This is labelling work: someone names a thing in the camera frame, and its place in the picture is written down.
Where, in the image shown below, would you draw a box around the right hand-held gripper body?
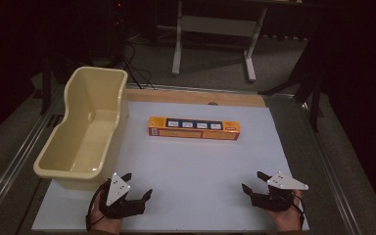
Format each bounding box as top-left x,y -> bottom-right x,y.
250,170 -> 309,212

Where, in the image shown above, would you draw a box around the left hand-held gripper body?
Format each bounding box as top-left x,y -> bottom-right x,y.
98,172 -> 146,219

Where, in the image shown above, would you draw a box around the cream plastic tub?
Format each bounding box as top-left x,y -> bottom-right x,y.
32,66 -> 129,191

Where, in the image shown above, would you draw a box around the long orange cardboard box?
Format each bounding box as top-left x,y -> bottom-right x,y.
148,117 -> 241,142

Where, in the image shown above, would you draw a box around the person's left hand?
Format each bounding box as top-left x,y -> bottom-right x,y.
88,190 -> 123,235

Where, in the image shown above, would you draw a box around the person's right hand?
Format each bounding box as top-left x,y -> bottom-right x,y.
263,190 -> 305,233

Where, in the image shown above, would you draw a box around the white table mat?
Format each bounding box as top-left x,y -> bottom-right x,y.
31,100 -> 310,233

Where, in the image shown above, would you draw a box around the black metal stand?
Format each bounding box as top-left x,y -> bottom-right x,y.
258,48 -> 324,133

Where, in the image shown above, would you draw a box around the wooden board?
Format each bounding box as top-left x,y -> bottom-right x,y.
123,88 -> 267,109

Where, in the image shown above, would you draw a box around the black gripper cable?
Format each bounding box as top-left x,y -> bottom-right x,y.
84,180 -> 112,231
292,192 -> 306,229

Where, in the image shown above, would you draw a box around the aluminium table rail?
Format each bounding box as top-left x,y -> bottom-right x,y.
300,100 -> 364,235
0,87 -> 64,218

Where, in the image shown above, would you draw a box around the black floor cables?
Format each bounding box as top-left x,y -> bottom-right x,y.
111,42 -> 157,90

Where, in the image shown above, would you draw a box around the white metal desk frame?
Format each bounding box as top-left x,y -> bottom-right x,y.
170,0 -> 268,83

